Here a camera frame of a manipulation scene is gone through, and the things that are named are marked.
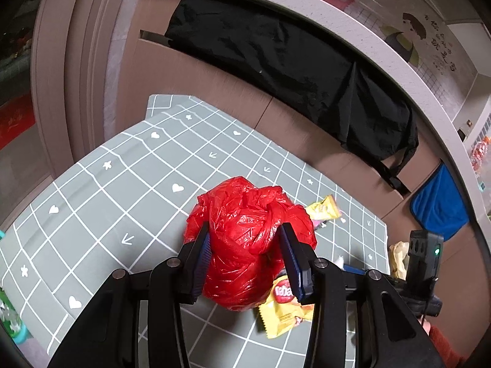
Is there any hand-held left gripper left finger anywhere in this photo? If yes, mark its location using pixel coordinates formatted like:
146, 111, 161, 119
48, 221, 211, 368

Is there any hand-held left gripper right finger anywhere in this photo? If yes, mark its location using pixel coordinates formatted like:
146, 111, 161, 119
277, 223, 447, 368

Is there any yellow plastic bag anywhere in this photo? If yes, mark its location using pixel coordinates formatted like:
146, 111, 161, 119
389, 241, 410, 280

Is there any red plastic bag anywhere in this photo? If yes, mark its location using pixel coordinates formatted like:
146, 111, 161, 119
184, 176, 318, 312

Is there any person's right forearm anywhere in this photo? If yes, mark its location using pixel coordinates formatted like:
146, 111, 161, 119
420, 314, 466, 368

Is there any blue towel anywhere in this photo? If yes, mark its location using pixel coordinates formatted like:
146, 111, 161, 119
410, 163, 470, 240

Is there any yellow snack packet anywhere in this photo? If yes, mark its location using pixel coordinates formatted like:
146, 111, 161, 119
256, 274, 315, 340

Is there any small yellow wrapper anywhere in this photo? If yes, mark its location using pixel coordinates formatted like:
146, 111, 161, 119
305, 195, 342, 221

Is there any green grid tablecloth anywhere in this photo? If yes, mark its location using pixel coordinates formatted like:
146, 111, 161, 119
0, 94, 390, 368

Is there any brown cardboard panel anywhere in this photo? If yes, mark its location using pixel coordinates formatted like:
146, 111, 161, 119
115, 0, 482, 357

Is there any green plastic bottle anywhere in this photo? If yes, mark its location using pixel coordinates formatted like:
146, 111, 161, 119
0, 287, 29, 343

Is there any black cloth bag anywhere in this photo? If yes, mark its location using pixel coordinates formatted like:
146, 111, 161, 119
165, 0, 419, 195

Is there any red floor mat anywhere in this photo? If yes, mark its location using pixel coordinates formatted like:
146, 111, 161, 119
0, 96, 37, 150

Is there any cartoon wall poster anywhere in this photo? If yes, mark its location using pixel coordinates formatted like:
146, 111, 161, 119
315, 0, 484, 123

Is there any beige door frame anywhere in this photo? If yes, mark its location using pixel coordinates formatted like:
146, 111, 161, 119
31, 0, 150, 179

